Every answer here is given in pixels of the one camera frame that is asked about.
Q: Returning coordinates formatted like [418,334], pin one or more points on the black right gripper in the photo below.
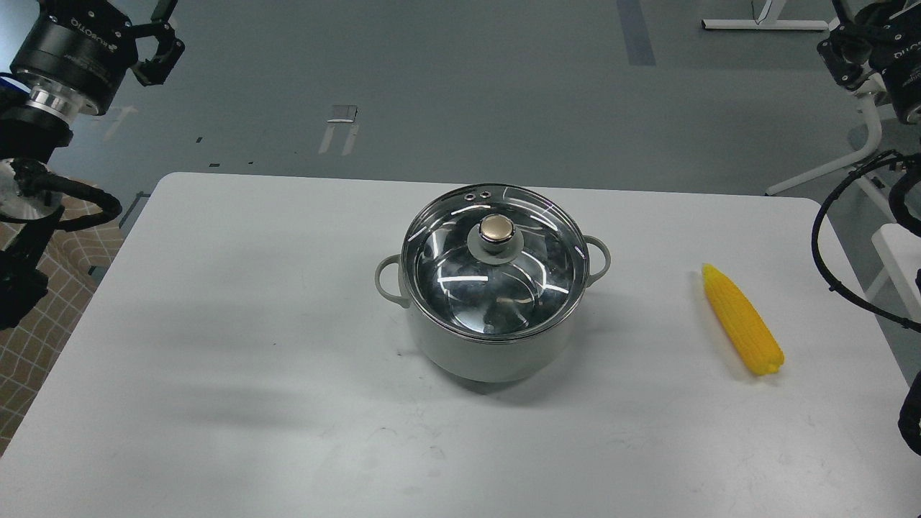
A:
[848,58]

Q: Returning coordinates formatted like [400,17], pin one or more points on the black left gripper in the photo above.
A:
[87,46]

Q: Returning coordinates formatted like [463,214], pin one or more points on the yellow corn cob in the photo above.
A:
[747,332]

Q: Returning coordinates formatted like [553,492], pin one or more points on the glass pot lid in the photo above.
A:
[498,263]

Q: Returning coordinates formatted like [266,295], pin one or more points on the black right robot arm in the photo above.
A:
[882,39]

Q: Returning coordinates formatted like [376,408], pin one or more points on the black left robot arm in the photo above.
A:
[37,120]

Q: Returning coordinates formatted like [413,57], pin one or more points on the white metal cooking pot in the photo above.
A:
[476,361]

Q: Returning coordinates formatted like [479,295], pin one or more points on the white side table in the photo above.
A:
[899,251]

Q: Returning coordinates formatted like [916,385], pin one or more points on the brown checkered cloth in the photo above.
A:
[73,262]

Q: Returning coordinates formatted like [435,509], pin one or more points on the white desk frame foot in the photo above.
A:
[767,20]

